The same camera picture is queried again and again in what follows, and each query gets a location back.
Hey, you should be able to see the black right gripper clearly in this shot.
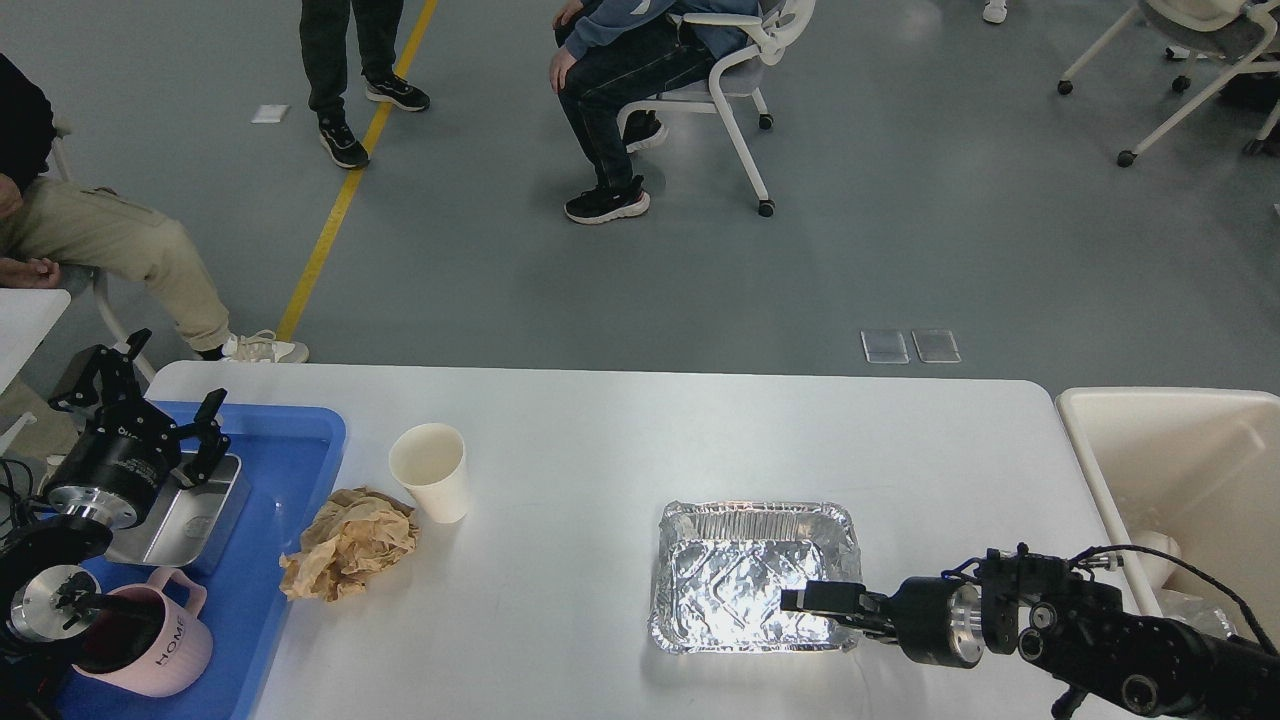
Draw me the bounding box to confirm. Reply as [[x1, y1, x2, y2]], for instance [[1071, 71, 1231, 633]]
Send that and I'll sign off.
[[780, 577, 986, 669]]

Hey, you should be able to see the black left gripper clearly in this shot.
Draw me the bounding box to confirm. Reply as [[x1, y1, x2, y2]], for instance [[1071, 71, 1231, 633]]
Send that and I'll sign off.
[[42, 328, 230, 530]]

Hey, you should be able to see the steel rectangular container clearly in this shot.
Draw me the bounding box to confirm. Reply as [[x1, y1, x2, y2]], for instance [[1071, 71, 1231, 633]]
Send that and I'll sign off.
[[105, 454, 250, 575]]

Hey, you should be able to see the aluminium foil tray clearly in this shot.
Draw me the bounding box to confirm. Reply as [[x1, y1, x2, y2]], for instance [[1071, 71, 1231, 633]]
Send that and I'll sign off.
[[649, 501, 863, 653]]

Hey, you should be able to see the brown paper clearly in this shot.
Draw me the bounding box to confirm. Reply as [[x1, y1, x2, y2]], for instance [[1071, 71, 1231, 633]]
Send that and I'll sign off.
[[279, 486, 420, 602]]

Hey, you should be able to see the pink mug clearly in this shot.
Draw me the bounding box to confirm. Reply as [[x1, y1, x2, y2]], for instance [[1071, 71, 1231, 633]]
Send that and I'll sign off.
[[73, 568, 212, 698]]

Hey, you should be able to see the white paper cup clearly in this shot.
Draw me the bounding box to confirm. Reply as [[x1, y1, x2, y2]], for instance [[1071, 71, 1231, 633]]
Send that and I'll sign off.
[[388, 423, 472, 524]]

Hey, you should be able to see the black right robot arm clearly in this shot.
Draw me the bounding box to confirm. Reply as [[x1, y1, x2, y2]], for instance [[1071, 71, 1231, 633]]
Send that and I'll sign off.
[[780, 544, 1279, 719]]

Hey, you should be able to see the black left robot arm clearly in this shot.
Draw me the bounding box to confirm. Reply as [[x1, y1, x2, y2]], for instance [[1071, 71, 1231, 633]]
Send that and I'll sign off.
[[3, 329, 230, 719]]

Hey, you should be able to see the blue plastic tray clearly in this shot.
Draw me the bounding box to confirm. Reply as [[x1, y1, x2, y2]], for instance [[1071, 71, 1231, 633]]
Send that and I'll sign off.
[[55, 404, 346, 719]]

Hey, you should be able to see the white side table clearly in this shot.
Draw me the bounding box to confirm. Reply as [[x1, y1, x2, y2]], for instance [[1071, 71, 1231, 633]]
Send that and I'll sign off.
[[1, 288, 70, 392]]

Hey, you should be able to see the person in beige trousers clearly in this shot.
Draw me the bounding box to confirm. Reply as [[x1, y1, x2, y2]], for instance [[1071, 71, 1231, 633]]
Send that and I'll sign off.
[[1, 56, 310, 363]]

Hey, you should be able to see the beige plastic bin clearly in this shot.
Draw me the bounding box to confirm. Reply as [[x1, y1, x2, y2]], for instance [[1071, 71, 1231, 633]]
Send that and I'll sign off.
[[1056, 387, 1279, 638]]

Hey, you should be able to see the person in dark trousers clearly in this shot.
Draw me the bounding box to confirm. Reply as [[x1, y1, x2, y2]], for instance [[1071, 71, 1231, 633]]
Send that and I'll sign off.
[[300, 0, 433, 170]]

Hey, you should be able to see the white office chair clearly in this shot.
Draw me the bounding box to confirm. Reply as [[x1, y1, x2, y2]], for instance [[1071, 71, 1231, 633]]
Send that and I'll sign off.
[[616, 1, 815, 218]]

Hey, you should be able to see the person with white sneakers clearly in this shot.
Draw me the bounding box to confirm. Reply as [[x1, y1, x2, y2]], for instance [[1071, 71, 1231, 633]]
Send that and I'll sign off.
[[982, 0, 1009, 26]]

